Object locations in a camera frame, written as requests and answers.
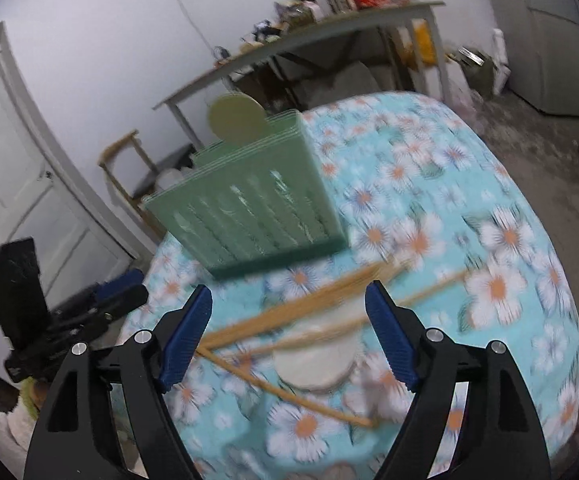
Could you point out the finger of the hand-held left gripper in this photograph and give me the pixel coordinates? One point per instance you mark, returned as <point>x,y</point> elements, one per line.
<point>119,284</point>
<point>122,305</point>

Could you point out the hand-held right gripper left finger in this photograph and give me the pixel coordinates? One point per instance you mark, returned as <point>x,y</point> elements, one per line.
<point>184,345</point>

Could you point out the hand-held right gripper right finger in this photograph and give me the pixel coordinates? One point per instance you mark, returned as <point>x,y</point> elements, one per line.
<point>392,340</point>

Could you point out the white rice paddle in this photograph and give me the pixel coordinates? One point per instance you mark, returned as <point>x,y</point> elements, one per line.
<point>314,360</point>

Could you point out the green plastic utensil basket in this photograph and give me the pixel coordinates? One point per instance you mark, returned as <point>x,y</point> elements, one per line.
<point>249,210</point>

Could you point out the round wooden spatula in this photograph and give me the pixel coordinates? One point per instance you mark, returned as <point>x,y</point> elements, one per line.
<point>237,117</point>

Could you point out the wooden chair with black seat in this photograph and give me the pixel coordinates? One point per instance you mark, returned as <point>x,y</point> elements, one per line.
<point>162,170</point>

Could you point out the white door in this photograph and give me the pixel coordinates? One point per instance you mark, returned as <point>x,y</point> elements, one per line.
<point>14,160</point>

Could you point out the blue floral tablecloth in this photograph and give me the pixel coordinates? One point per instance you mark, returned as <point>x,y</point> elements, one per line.
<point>444,200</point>

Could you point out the beige sack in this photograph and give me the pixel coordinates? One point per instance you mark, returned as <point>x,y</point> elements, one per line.
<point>354,82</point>

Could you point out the olive green bag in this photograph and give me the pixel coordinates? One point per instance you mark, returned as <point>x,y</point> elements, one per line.
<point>479,75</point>

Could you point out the yellow plastic bag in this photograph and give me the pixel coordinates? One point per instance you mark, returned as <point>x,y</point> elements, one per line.
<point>424,42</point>

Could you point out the wooden desk with white legs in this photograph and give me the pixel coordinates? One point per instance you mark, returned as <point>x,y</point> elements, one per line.
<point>319,32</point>

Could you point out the grey fridge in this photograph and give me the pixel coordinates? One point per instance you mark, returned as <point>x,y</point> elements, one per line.
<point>544,35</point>

